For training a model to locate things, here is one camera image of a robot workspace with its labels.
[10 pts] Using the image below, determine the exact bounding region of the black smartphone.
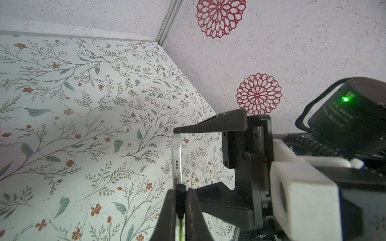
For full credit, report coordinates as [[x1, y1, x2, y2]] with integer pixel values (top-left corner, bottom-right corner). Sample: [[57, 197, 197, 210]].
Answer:
[[171, 134, 183, 189]]

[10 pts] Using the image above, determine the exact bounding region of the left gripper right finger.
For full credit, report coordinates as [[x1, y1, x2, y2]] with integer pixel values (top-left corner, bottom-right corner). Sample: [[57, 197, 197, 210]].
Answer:
[[185, 188, 213, 241]]

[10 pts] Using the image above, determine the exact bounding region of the black corrugated right cable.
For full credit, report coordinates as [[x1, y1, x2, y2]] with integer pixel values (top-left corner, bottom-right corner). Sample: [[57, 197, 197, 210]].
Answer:
[[281, 132, 341, 157]]

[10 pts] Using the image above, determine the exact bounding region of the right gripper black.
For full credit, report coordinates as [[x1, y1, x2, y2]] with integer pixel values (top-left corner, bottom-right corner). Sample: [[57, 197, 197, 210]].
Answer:
[[173, 109, 273, 232]]

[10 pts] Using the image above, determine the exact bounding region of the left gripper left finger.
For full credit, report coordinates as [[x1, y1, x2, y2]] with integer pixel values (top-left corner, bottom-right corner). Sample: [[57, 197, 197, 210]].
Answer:
[[150, 189, 177, 241]]

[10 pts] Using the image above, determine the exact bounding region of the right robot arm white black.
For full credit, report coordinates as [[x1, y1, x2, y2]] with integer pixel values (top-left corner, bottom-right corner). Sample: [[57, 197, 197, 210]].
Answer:
[[172, 77, 386, 241]]

